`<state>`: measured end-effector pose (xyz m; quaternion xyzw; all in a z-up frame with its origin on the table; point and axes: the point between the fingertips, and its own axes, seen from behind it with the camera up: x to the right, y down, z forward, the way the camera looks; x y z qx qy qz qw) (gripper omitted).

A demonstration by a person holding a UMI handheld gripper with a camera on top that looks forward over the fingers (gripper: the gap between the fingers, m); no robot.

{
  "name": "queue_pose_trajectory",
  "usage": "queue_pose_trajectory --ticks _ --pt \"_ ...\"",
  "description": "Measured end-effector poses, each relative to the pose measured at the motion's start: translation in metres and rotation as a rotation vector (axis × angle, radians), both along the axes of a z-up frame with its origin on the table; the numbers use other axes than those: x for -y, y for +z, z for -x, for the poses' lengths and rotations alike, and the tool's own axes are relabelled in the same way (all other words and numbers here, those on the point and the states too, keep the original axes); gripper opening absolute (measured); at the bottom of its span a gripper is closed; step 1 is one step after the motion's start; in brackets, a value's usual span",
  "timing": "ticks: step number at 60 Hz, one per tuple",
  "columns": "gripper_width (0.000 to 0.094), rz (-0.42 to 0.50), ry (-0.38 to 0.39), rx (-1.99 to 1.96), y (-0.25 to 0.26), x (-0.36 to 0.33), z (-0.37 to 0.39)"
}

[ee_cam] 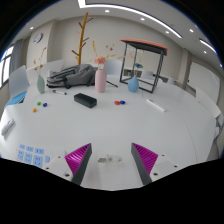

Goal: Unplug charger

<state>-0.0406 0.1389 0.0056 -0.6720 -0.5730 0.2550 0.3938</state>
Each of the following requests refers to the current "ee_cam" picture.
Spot grey backpack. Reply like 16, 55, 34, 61
45, 63, 98, 90

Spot small clear white charger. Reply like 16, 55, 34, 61
97, 154, 124, 165

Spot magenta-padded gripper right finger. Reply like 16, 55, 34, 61
131, 143, 183, 186

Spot black marker pen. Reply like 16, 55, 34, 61
52, 89, 68, 96

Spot white power strip blue sockets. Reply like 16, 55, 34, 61
15, 143, 51, 169

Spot round wall clock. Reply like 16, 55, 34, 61
33, 32, 44, 44

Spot white marker pen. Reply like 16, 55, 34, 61
145, 98, 166, 113

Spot long ceiling light strip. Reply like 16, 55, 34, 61
77, 0, 183, 39

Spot wooden coat rack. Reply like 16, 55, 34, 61
71, 12, 94, 66

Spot window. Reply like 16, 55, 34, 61
0, 44, 14, 88

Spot whiteboard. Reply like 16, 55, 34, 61
188, 61, 221, 103

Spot green vase with dried flowers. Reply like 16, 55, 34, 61
33, 46, 48, 95

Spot blue vase with flowers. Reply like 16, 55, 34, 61
127, 49, 144, 93

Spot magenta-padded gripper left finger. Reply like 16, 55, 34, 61
42, 143, 92, 186

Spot black frame orange top stool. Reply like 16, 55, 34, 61
119, 38, 169, 94

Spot pink vase with flowers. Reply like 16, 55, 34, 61
91, 40, 118, 94

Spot round ceiling spotlights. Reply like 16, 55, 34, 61
29, 9, 196, 34

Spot short ceiling light strip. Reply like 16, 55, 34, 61
199, 38, 221, 56

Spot grey curtain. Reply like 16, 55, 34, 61
9, 38, 24, 78

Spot black rectangular case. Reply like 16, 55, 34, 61
73, 92, 98, 109

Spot white chair with blue seat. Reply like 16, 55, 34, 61
4, 64, 28, 108

